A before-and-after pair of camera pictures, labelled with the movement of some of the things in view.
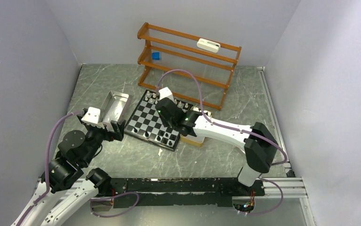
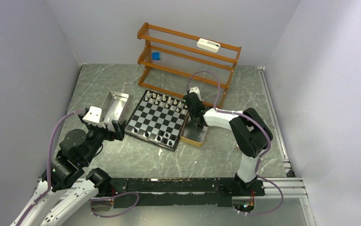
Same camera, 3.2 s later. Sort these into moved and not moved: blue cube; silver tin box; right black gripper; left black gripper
Moved: right black gripper
Not moved: silver tin box; left black gripper; blue cube
